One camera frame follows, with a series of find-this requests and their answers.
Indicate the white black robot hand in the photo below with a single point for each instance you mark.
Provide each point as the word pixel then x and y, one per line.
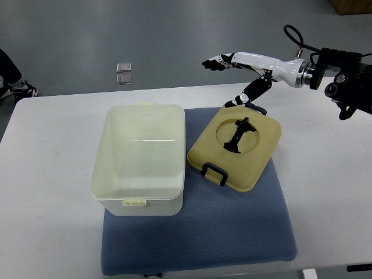
pixel 269 70

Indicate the yellow box lid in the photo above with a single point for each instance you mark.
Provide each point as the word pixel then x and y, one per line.
pixel 235 147

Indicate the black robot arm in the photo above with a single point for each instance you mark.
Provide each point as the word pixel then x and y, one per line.
pixel 351 86

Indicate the brown cardboard box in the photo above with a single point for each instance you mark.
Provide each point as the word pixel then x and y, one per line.
pixel 351 7

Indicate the white storage box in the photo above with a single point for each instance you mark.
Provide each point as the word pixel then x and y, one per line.
pixel 140 164

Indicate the blue cushion mat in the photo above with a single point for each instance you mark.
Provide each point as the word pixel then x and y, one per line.
pixel 216 226

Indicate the upper floor metal plate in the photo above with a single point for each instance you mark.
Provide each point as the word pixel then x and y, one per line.
pixel 123 67

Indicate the black table label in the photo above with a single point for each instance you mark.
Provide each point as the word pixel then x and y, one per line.
pixel 159 275

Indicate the person in dark trousers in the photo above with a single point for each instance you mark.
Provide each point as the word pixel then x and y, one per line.
pixel 12 82

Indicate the black table edge bracket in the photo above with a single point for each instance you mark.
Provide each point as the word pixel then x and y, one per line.
pixel 359 267

